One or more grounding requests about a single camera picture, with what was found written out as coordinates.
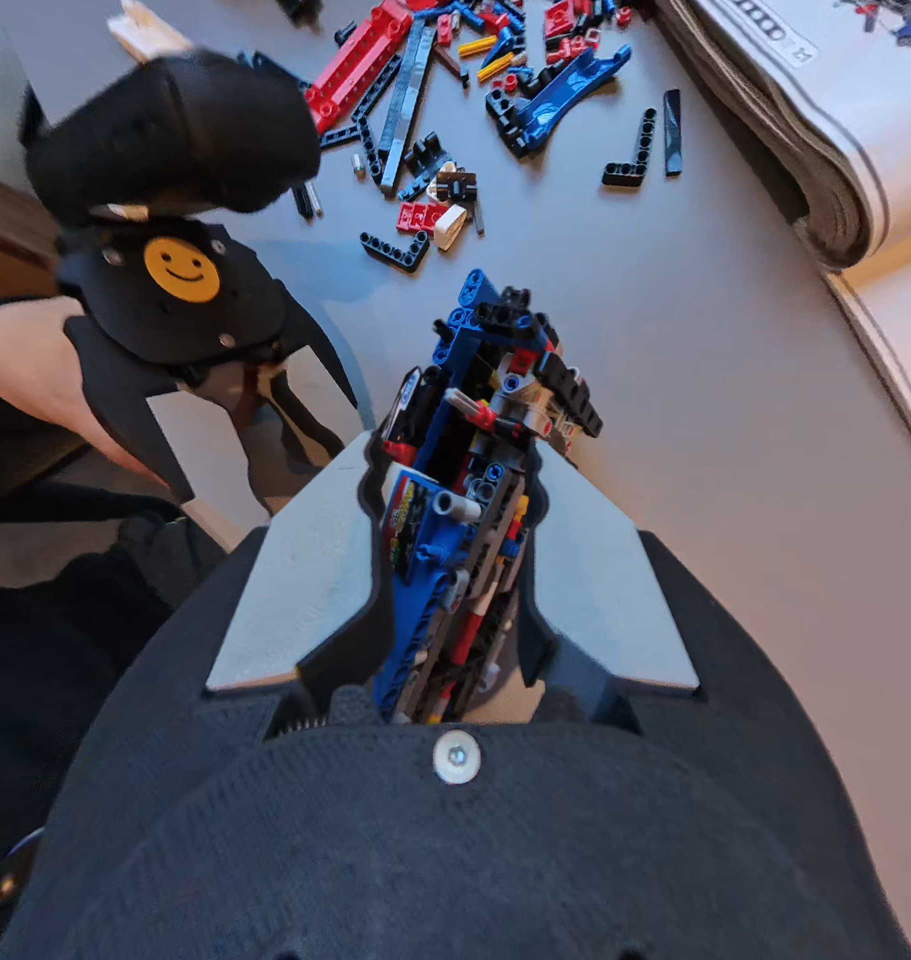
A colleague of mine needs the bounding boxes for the pile of loose toy bricks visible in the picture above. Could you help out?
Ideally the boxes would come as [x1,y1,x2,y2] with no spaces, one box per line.
[275,0,685,275]

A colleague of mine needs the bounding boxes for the blue toy brick car model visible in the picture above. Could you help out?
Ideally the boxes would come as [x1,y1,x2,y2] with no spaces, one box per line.
[373,268,607,725]

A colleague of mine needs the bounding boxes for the person's left forearm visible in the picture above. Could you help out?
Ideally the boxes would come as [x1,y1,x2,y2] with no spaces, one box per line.
[0,296,168,485]

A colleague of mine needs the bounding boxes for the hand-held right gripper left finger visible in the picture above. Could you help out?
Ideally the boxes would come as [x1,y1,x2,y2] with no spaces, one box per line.
[204,429,397,717]

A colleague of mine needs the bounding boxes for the person's dark clothing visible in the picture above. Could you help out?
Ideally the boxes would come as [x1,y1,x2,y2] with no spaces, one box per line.
[0,405,232,960]

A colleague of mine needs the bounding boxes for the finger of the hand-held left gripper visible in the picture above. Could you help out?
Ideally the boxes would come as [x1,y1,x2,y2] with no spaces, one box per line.
[61,313,198,507]
[271,281,361,412]

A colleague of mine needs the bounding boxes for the thick instruction booklet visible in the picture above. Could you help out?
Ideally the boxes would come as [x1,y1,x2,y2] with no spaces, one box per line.
[654,0,911,273]

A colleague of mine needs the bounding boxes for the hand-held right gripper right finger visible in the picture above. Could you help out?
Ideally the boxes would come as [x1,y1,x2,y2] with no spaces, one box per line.
[515,441,702,727]

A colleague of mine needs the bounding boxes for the pale wooden block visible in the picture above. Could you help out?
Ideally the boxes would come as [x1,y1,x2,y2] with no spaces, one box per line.
[106,0,194,63]

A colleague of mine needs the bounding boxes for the white instruction booklet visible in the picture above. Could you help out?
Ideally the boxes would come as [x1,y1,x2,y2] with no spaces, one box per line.
[823,247,911,477]

